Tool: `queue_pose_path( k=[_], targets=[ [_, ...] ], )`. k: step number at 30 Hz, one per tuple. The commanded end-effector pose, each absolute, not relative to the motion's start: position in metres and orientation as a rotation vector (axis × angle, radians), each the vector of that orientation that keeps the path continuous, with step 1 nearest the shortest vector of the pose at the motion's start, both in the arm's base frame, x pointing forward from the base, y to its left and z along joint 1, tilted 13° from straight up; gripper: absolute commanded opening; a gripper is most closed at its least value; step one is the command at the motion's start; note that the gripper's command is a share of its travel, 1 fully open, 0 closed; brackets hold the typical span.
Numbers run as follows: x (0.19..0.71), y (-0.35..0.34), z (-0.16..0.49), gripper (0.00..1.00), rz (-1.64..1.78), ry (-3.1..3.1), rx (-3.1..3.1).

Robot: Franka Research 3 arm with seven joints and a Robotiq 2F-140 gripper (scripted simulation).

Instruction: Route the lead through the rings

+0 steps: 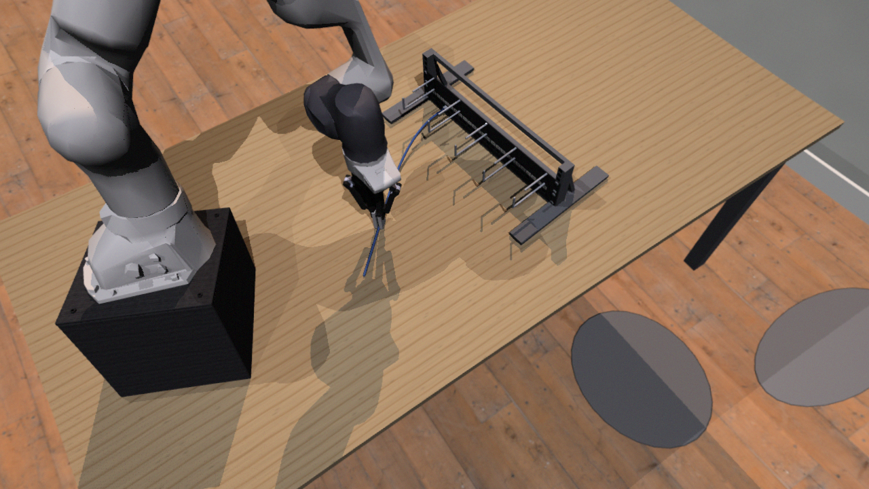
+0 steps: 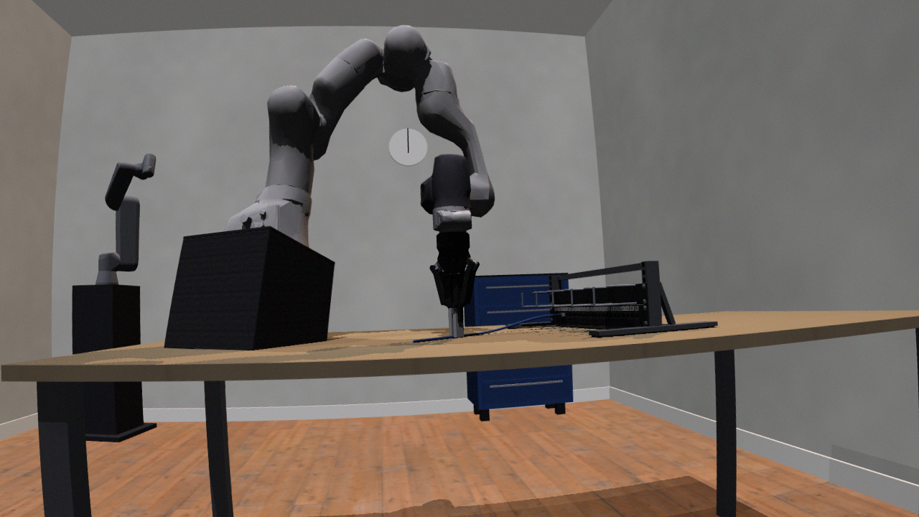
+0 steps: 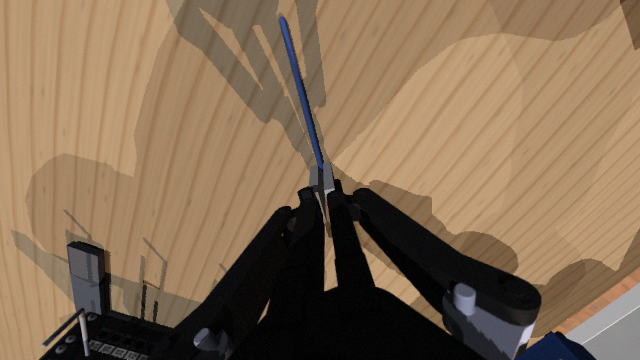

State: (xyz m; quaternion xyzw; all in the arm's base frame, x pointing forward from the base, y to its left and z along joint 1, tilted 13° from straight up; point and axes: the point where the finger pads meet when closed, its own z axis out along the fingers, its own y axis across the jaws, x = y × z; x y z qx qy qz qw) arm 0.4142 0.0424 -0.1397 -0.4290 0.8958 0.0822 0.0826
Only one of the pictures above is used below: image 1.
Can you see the black patch panel rack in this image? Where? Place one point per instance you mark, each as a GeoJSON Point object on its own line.
{"type": "Point", "coordinates": [560, 192]}

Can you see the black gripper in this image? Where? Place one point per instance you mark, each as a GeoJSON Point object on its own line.
{"type": "Point", "coordinates": [366, 199]}

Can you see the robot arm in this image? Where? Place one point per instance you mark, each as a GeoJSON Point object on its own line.
{"type": "Point", "coordinates": [86, 110]}

